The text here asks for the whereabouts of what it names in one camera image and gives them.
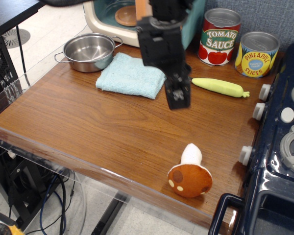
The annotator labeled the black computer tower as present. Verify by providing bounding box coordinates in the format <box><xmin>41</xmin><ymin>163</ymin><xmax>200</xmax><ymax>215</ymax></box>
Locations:
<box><xmin>0</xmin><ymin>36</ymin><xmax>20</xmax><ymax>101</ymax></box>

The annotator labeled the black desk top edge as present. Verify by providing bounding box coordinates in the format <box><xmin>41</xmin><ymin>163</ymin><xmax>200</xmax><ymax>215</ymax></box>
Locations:
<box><xmin>0</xmin><ymin>0</ymin><xmax>44</xmax><ymax>36</ymax></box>

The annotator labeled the dark blue toy stove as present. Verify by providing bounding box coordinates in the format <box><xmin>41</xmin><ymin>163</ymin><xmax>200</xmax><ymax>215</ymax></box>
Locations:
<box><xmin>209</xmin><ymin>43</ymin><xmax>294</xmax><ymax>235</ymax></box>

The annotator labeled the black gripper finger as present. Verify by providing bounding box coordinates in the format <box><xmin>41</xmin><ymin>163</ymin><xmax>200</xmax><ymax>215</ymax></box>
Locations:
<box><xmin>164</xmin><ymin>80</ymin><xmax>178</xmax><ymax>110</ymax></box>
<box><xmin>180</xmin><ymin>79</ymin><xmax>191</xmax><ymax>108</ymax></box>

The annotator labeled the light blue towel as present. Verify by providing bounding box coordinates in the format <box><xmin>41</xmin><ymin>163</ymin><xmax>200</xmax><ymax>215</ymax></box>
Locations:
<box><xmin>96</xmin><ymin>52</ymin><xmax>166</xmax><ymax>99</ymax></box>

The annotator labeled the small stainless steel pot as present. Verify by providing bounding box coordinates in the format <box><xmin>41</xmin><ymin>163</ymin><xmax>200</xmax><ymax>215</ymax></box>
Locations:
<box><xmin>54</xmin><ymin>33</ymin><xmax>123</xmax><ymax>73</ymax></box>

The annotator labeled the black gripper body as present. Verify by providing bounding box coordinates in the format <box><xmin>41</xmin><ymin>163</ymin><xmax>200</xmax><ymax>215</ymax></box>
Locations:
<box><xmin>137</xmin><ymin>17</ymin><xmax>191</xmax><ymax>83</ymax></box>

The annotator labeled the tomato sauce can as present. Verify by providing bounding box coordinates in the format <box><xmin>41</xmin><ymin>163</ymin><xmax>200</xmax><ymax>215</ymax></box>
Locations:
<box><xmin>198</xmin><ymin>8</ymin><xmax>242</xmax><ymax>66</ymax></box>

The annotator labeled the blue floor cable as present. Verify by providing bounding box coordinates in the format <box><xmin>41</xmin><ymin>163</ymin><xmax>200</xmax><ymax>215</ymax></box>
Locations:
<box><xmin>39</xmin><ymin>175</ymin><xmax>67</xmax><ymax>235</ymax></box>

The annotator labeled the brown plush mushroom toy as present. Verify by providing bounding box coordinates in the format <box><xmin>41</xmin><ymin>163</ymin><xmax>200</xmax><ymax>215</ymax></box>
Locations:
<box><xmin>167</xmin><ymin>143</ymin><xmax>213</xmax><ymax>198</ymax></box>

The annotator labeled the toy microwave teal and cream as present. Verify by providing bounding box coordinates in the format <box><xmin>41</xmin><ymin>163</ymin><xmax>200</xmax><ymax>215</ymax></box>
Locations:
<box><xmin>83</xmin><ymin>0</ymin><xmax>206</xmax><ymax>48</ymax></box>

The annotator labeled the spoon with yellow-green handle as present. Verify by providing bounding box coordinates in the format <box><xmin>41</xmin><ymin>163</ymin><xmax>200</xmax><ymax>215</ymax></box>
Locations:
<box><xmin>191</xmin><ymin>78</ymin><xmax>250</xmax><ymax>98</ymax></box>

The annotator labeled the black table leg frame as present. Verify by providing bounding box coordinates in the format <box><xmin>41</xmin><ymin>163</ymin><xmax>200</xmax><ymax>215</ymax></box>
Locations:
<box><xmin>91</xmin><ymin>199</ymin><xmax>124</xmax><ymax>235</ymax></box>

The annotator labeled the clear acrylic table guard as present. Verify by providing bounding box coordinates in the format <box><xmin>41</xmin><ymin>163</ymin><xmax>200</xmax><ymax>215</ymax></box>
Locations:
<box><xmin>0</xmin><ymin>64</ymin><xmax>226</xmax><ymax>226</ymax></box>

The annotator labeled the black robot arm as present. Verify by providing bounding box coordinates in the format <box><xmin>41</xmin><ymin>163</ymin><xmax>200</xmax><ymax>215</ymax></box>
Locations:
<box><xmin>136</xmin><ymin>0</ymin><xmax>193</xmax><ymax>110</ymax></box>

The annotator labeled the pineapple slices can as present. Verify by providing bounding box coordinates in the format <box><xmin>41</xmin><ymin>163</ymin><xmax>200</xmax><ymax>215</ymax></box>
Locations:
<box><xmin>235</xmin><ymin>31</ymin><xmax>280</xmax><ymax>78</ymax></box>

